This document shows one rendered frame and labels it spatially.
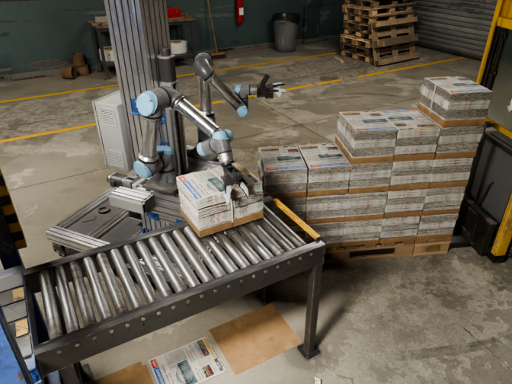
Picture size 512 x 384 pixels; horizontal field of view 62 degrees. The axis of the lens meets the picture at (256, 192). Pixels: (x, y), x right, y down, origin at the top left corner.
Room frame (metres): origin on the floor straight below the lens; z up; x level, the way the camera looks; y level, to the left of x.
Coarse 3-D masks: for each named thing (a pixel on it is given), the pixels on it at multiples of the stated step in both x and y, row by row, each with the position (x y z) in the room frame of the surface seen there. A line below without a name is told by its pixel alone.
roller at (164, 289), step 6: (138, 246) 1.69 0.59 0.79; (144, 246) 1.68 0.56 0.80; (144, 252) 1.63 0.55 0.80; (144, 258) 1.60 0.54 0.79; (150, 258) 1.59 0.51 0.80; (150, 264) 1.54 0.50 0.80; (156, 264) 1.55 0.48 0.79; (150, 270) 1.51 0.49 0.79; (156, 270) 1.50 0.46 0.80; (156, 276) 1.46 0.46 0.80; (162, 276) 1.47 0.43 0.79; (156, 282) 1.43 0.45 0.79; (162, 282) 1.42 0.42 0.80; (162, 288) 1.38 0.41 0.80; (168, 288) 1.39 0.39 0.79; (162, 294) 1.36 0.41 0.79; (168, 294) 1.35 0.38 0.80
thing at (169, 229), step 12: (264, 204) 2.09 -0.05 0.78; (264, 216) 2.09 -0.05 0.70; (168, 228) 1.84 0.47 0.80; (180, 228) 1.84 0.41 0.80; (120, 240) 1.73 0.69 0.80; (132, 240) 1.73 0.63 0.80; (144, 240) 1.74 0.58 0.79; (84, 252) 1.64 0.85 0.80; (96, 252) 1.64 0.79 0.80; (108, 252) 1.66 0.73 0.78; (120, 252) 1.68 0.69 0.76; (48, 264) 1.55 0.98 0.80; (60, 264) 1.55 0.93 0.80; (96, 264) 1.62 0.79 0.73; (24, 276) 1.47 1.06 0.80; (36, 276) 1.49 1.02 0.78; (84, 276) 1.59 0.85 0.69; (36, 288) 1.49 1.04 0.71
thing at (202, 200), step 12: (180, 180) 1.95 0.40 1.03; (192, 180) 1.94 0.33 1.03; (204, 180) 1.95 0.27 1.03; (180, 192) 1.97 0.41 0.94; (192, 192) 1.82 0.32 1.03; (204, 192) 1.81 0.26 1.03; (216, 192) 1.81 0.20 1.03; (192, 204) 1.80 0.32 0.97; (204, 204) 1.76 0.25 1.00; (216, 204) 1.79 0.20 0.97; (192, 216) 1.83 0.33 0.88; (204, 216) 1.76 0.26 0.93; (216, 216) 1.79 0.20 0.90; (204, 228) 1.75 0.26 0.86
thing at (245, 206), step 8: (216, 168) 2.08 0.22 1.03; (240, 168) 2.07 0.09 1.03; (248, 176) 1.98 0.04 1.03; (248, 184) 1.89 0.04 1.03; (256, 184) 1.90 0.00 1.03; (240, 192) 1.86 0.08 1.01; (248, 192) 1.88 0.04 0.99; (256, 192) 1.90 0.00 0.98; (240, 200) 1.86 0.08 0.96; (248, 200) 1.88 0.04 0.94; (256, 200) 1.90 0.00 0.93; (240, 208) 1.86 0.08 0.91; (248, 208) 1.88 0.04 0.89; (256, 208) 1.90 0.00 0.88; (240, 216) 1.85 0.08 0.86
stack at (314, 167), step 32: (288, 160) 2.58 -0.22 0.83; (320, 160) 2.58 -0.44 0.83; (416, 160) 2.56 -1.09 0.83; (288, 192) 2.45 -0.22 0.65; (384, 192) 2.54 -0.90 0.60; (416, 192) 2.56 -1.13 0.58; (320, 224) 2.48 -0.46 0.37; (352, 224) 2.51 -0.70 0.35; (384, 224) 2.54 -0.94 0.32; (416, 224) 2.56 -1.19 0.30; (384, 256) 2.54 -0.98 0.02
